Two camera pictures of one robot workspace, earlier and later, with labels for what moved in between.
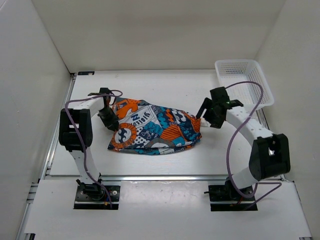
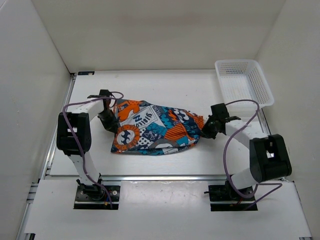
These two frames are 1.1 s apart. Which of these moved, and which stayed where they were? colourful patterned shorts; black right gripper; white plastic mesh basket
Moved: black right gripper
Stayed: colourful patterned shorts; white plastic mesh basket
